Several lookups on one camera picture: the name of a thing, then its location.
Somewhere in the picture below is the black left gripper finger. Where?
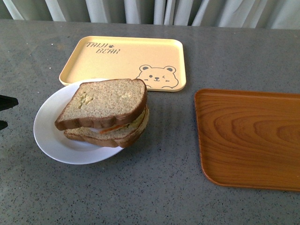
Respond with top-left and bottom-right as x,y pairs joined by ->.
0,120 -> 8,130
0,95 -> 19,111

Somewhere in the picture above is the white round plate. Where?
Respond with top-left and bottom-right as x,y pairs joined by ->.
33,81 -> 123,165

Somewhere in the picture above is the bread slice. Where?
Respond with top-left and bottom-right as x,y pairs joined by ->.
54,79 -> 147,130
64,107 -> 150,148

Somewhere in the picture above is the fried egg filling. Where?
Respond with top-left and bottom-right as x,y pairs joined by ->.
89,108 -> 147,134

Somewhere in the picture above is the yellow bear tray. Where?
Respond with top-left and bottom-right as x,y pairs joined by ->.
59,36 -> 186,92

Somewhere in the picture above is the brown wood-grain tray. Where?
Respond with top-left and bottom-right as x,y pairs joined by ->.
195,89 -> 300,191

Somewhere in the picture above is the grey pleated curtain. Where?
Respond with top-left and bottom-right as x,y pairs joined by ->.
0,0 -> 300,30

